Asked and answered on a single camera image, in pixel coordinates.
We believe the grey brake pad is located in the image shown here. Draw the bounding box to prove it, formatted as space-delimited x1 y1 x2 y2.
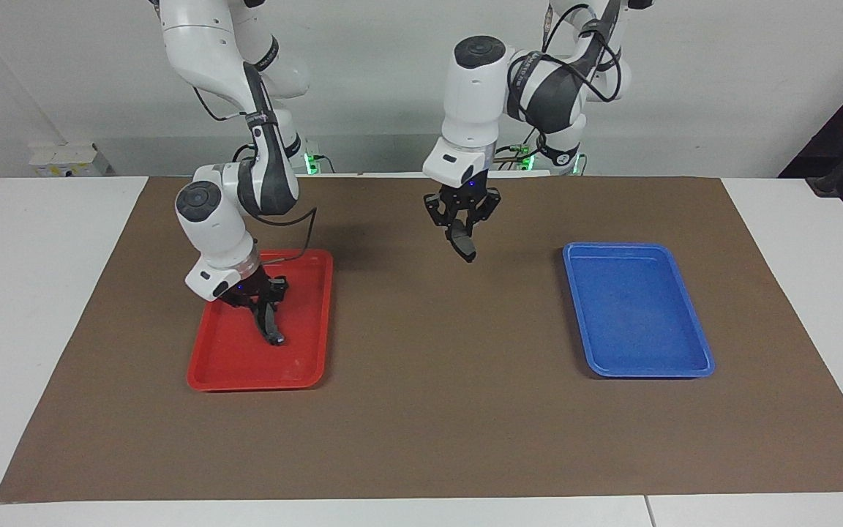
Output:
451 227 479 264

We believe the curved brake shoe white rib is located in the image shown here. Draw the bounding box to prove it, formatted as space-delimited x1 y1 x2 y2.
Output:
261 303 288 347

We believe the red plastic tray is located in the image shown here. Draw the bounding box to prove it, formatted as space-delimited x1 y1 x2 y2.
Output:
186 249 334 392

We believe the blue plastic tray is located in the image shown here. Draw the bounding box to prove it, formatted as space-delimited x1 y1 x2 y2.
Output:
563 242 716 379

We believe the brown table mat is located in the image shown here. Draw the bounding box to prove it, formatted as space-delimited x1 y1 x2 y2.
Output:
0 176 843 504

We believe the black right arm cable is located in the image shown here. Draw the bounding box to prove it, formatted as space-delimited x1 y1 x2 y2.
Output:
193 86 318 254

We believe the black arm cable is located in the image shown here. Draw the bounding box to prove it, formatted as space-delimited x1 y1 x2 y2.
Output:
193 86 318 254
542 3 624 103

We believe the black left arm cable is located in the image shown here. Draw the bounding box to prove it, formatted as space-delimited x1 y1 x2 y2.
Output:
542 3 624 103

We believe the white wall socket box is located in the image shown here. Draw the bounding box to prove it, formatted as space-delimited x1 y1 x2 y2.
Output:
29 142 112 178

